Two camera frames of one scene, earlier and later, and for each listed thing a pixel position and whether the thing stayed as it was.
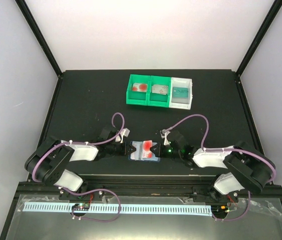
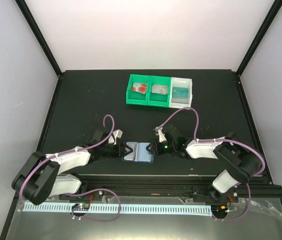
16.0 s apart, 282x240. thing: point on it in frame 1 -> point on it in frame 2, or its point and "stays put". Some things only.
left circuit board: [81, 206] stays put
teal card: [180, 92] stays put
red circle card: [147, 152] -> [139, 87]
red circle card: [140, 87] stays put
